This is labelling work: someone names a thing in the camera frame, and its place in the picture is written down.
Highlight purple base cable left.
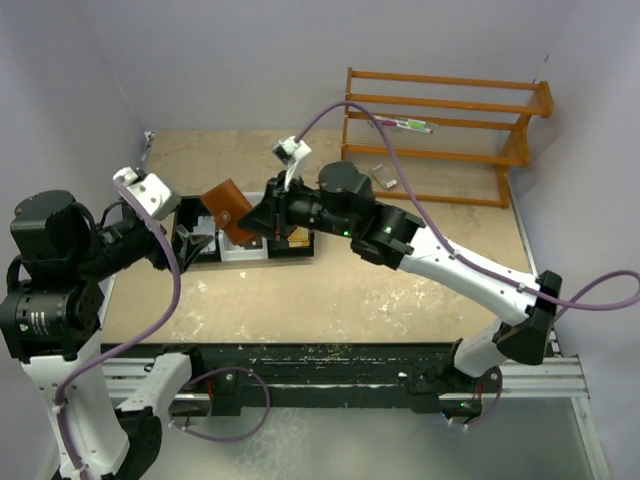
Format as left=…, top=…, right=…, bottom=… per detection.
left=167, top=367, right=272, bottom=443

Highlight black card in white bin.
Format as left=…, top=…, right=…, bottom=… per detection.
left=242, top=238, right=263, bottom=250

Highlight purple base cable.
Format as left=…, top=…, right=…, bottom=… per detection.
left=444, top=364, right=505, bottom=432
left=167, top=367, right=272, bottom=443

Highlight gold credit cards pile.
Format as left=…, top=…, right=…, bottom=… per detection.
left=287, top=227, right=312, bottom=248

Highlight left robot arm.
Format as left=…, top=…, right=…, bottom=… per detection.
left=1, top=187, right=207, bottom=479

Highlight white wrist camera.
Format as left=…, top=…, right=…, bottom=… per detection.
left=113, top=167, right=182, bottom=221
left=272, top=136, right=312, bottom=191

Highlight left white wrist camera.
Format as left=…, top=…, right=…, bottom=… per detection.
left=113, top=167, right=182, bottom=221

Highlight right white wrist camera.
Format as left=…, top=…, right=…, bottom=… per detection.
left=272, top=136, right=312, bottom=191

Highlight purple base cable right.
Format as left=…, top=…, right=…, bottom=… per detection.
left=444, top=364, right=505, bottom=432

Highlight orange wooden rack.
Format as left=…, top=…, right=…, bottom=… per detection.
left=344, top=69, right=554, bottom=208

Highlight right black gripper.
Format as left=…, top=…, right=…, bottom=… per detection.
left=238, top=172, right=355, bottom=243

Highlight coloured markers on rack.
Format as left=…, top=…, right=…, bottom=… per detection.
left=374, top=115, right=439, bottom=134

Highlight brown leather card holder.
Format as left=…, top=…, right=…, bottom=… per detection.
left=200, top=179, right=256, bottom=245

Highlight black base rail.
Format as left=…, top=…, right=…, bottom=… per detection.
left=104, top=343, right=502, bottom=416

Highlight black right bin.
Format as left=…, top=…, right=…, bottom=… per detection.
left=265, top=188, right=316, bottom=260

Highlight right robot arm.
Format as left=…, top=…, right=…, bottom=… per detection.
left=237, top=162, right=562, bottom=391

